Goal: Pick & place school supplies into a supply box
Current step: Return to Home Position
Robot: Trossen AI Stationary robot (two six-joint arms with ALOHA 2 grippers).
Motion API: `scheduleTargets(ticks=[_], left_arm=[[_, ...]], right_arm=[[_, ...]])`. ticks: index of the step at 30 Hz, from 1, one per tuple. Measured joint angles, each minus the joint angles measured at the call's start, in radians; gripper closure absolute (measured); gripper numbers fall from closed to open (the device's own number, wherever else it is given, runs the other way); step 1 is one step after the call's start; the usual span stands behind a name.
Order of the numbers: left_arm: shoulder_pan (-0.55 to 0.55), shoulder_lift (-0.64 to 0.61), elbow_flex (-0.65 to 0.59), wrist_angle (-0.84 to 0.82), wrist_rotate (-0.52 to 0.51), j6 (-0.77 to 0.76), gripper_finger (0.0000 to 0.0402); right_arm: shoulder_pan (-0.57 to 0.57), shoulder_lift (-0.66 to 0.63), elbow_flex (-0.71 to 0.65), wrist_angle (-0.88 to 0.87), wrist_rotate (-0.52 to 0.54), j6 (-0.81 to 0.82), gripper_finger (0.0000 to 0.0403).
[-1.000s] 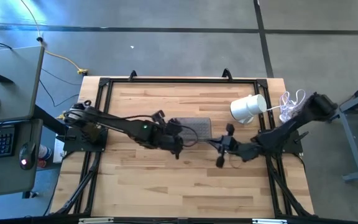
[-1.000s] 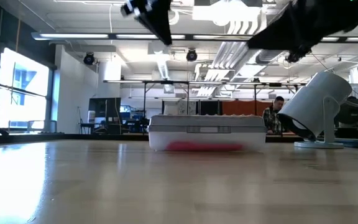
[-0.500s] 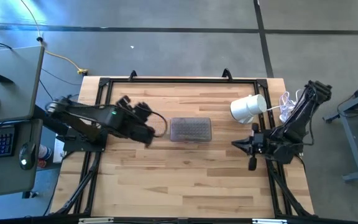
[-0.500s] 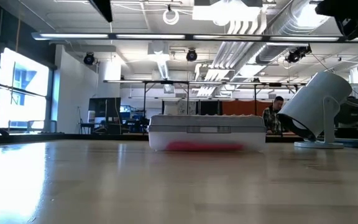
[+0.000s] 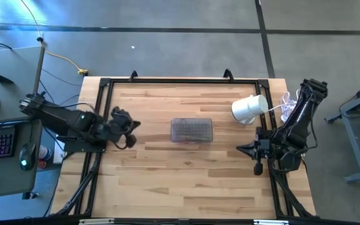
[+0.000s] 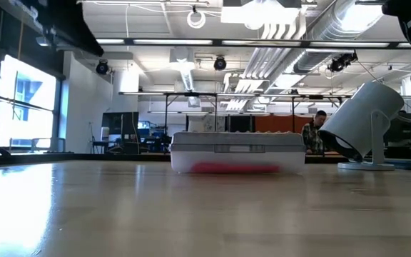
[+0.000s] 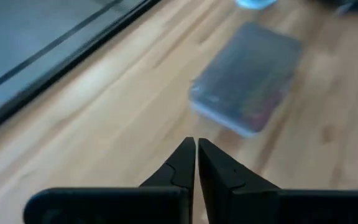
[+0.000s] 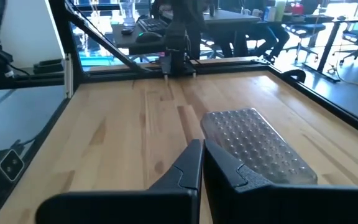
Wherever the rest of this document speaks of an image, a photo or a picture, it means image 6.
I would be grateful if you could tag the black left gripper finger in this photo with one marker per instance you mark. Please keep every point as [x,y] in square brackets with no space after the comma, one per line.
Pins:
[80,32]

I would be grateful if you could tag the clear plastic supply box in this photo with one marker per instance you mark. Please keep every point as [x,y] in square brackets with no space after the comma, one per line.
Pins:
[237,157]

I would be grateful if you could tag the large bright window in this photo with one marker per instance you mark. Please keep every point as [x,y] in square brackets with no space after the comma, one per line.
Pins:
[27,107]

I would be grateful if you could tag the black computer monitor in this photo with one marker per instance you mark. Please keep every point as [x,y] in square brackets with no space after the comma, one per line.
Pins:
[120,123]

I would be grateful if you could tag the white spotlight lamp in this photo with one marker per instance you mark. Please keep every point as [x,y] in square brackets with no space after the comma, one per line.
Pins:
[362,114]

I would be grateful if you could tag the person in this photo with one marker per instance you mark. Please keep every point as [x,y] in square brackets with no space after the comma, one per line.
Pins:
[312,137]

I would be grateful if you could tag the orange partition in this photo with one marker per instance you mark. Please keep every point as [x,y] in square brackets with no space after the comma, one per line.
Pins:
[280,124]

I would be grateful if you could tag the silver ventilation duct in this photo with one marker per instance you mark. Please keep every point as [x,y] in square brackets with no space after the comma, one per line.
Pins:
[334,25]

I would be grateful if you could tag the ceiling light strip rail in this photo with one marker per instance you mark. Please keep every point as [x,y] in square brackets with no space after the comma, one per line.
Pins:
[171,41]

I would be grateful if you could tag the black aluminium table frame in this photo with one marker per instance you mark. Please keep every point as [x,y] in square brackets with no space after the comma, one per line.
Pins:
[84,157]

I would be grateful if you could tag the black background workstation frame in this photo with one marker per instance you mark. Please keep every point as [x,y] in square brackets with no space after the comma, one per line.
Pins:
[191,94]

